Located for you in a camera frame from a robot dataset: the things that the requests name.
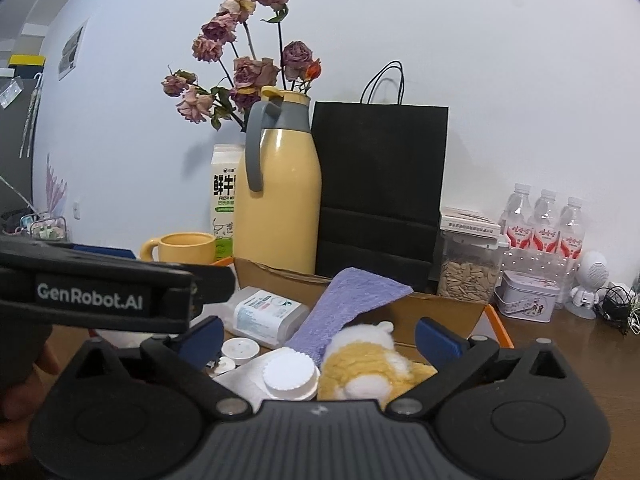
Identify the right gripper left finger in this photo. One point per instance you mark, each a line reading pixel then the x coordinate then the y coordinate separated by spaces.
pixel 178 363

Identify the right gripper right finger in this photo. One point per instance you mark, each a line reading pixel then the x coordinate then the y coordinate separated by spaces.
pixel 461 364

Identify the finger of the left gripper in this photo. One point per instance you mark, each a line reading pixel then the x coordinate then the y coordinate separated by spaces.
pixel 212 284
pixel 104 251

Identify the white round disc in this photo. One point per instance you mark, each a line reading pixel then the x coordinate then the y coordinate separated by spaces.
pixel 240 350

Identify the clear cotton swab box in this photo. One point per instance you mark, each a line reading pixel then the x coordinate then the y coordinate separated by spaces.
pixel 265 317

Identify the yellow white plush alpaca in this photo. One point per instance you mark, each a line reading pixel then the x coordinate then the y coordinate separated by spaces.
pixel 361 363

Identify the large white ribbed lid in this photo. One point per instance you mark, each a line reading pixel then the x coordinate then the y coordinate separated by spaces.
pixel 291 376

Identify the purple cloth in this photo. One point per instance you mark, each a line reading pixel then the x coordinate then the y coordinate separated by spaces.
pixel 351 293

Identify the white tissue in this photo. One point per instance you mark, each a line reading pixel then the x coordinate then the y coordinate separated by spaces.
pixel 246 380

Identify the person left hand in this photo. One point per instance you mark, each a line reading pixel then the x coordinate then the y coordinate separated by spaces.
pixel 20 403

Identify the yellow ceramic mug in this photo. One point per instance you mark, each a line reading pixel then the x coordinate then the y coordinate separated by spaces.
pixel 184 247

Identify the red orange cardboard box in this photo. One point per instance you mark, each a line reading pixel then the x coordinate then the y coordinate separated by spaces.
pixel 462 318

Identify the small printed tin box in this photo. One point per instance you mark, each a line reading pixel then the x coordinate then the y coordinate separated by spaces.
pixel 526 297

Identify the clear seed container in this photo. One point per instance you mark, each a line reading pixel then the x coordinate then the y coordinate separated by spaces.
pixel 470 266

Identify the yellow thermos jug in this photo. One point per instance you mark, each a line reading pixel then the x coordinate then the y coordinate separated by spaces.
pixel 278 187

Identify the water bottle left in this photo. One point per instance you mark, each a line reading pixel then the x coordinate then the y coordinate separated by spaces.
pixel 516 227

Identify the water bottle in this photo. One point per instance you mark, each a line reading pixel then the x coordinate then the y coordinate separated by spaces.
pixel 545 235
pixel 516 227
pixel 571 227

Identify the white milk carton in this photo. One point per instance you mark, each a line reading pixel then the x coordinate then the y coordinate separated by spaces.
pixel 225 165

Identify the water bottle middle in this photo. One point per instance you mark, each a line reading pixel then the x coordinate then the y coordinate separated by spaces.
pixel 545 235

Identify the white flat box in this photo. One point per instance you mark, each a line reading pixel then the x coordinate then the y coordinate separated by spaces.
pixel 463 221

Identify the small white robot figure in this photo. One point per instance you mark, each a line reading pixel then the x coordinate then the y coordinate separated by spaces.
pixel 591 276

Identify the water bottle right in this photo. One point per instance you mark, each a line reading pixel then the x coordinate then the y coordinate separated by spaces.
pixel 571 227

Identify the black paper bag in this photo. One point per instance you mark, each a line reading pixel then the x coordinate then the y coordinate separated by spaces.
pixel 382 167

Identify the dried rose bouquet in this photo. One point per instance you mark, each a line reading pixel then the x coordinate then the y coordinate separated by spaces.
pixel 226 40

